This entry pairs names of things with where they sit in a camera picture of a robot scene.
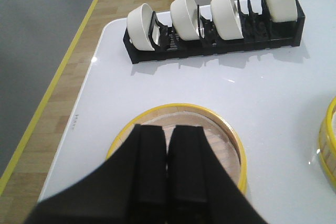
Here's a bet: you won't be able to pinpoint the black bowl rack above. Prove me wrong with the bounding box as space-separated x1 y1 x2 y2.
123 0 305 64

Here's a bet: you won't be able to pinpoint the white bowl leftmost in rack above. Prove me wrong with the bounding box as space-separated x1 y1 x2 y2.
127 3 154 51

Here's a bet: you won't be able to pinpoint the bamboo steamer tray yellow rims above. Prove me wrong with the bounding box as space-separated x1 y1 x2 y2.
318 98 335 188

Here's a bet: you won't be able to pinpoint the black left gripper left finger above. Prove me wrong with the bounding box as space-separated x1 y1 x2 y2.
25 124 167 223

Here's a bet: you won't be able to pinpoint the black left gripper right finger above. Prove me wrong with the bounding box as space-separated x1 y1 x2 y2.
167 125 265 223

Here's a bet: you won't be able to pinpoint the bamboo steamer tray with cloth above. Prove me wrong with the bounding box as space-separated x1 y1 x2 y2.
106 103 247 194

